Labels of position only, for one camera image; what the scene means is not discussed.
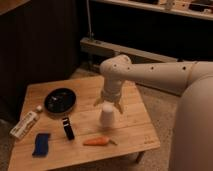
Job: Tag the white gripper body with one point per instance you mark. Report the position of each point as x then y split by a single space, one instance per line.
110 97

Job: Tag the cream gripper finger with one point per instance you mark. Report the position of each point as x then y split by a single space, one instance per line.
98 101
119 106

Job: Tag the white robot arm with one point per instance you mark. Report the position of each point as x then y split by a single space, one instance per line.
191 83

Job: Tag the orange carrot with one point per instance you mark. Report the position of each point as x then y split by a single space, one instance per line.
98 141

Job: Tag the wooden table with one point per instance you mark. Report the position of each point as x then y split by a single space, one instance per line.
132 131

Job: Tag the small white cube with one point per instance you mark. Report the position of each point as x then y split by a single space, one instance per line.
39 108

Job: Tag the blue sponge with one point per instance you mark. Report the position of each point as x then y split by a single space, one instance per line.
41 147

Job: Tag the metal pole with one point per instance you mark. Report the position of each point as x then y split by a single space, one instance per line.
90 32

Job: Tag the wooden shelf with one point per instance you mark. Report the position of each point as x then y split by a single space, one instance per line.
175 7

